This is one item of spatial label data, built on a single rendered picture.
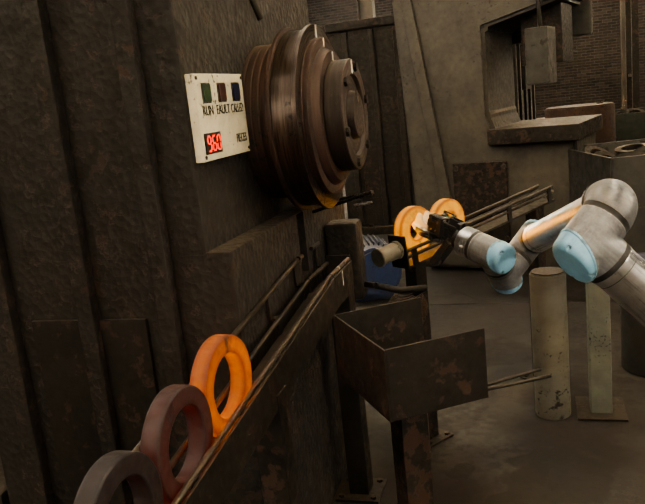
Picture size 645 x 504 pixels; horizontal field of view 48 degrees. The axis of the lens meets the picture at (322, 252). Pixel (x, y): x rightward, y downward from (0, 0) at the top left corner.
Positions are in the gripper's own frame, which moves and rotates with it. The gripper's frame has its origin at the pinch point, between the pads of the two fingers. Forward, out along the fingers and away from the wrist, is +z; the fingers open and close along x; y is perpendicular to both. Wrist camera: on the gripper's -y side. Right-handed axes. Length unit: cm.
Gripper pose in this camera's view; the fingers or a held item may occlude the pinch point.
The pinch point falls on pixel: (414, 223)
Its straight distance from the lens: 236.3
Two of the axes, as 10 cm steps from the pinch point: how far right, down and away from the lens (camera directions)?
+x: -7.7, 2.1, -6.0
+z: -6.3, -3.6, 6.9
